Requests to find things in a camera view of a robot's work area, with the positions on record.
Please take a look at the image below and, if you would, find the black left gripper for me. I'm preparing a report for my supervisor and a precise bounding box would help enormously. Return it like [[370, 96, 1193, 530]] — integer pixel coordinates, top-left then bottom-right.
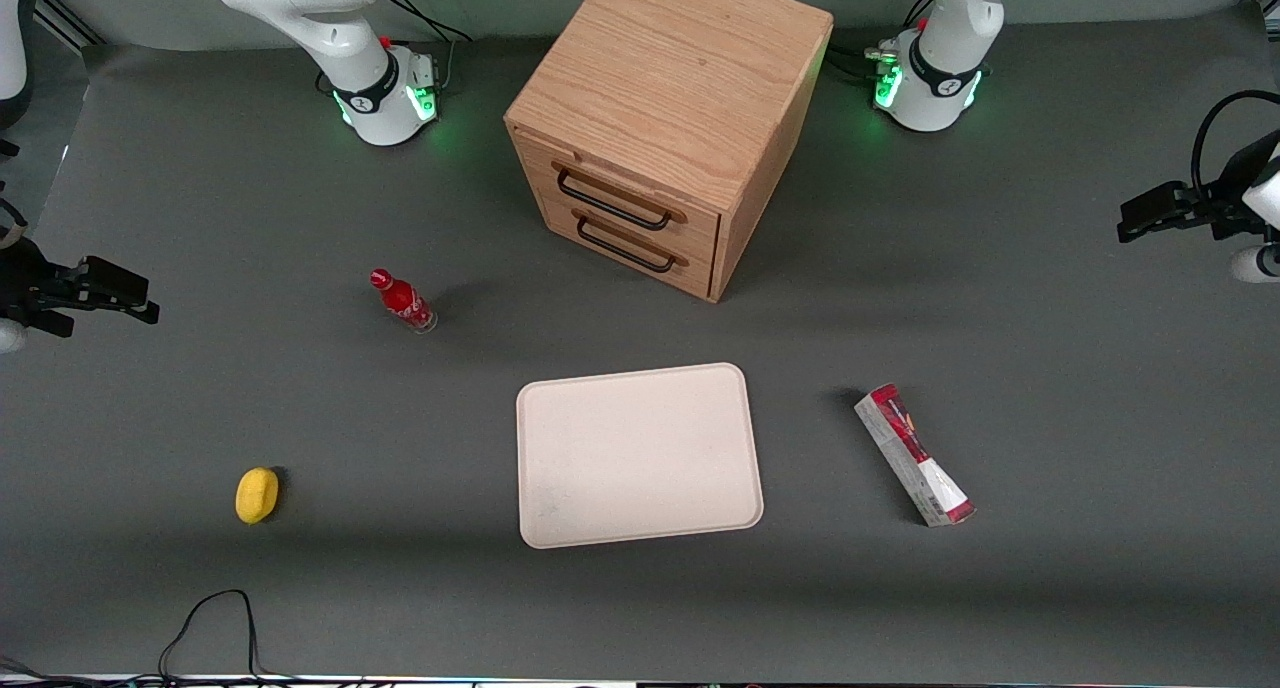
[[1117, 140, 1280, 245]]

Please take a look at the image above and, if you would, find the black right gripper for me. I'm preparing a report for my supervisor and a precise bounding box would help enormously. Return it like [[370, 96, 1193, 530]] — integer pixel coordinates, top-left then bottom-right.
[[0, 236, 162, 340]]

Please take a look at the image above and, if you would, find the red tartan cookie box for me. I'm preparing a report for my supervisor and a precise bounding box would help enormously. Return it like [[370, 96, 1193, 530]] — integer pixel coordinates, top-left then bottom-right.
[[853, 383, 978, 529]]

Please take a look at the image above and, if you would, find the beige plastic tray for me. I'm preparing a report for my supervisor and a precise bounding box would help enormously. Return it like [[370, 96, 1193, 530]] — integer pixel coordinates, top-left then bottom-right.
[[515, 362, 766, 551]]

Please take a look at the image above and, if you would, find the yellow lemon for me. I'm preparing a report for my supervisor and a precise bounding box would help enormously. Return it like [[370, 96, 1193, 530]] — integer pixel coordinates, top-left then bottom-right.
[[235, 466, 281, 526]]

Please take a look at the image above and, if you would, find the red cola bottle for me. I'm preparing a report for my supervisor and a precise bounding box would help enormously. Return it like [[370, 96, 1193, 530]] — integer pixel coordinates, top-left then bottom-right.
[[368, 267, 439, 336]]

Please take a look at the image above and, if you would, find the wooden drawer cabinet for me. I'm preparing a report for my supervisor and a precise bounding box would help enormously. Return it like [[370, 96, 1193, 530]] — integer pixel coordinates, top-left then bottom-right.
[[503, 0, 836, 305]]

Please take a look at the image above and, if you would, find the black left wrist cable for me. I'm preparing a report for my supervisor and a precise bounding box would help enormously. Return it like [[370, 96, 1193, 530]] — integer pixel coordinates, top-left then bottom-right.
[[1189, 88, 1280, 215]]

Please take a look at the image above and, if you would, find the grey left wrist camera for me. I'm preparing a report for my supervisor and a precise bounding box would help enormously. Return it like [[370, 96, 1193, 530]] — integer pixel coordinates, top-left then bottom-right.
[[1231, 244, 1280, 286]]

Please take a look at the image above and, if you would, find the black left arm base cable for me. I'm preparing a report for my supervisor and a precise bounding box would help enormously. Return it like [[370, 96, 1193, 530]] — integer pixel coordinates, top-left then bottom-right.
[[826, 0, 937, 81]]

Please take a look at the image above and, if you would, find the black arm base cable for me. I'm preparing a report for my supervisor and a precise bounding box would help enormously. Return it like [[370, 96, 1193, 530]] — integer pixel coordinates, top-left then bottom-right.
[[380, 0, 474, 95], [826, 0, 937, 81]]

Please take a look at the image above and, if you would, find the black looped table cable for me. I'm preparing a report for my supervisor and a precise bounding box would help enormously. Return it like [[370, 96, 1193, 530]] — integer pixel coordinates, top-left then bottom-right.
[[0, 588, 301, 688]]

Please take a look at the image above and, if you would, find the black right arm base cable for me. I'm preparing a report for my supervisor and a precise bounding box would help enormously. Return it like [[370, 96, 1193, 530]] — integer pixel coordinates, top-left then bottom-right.
[[380, 0, 474, 95]]

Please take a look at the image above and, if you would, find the black drawer handle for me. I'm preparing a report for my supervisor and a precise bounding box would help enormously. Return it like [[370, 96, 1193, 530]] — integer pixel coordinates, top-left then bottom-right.
[[555, 167, 674, 233], [575, 217, 678, 274]]

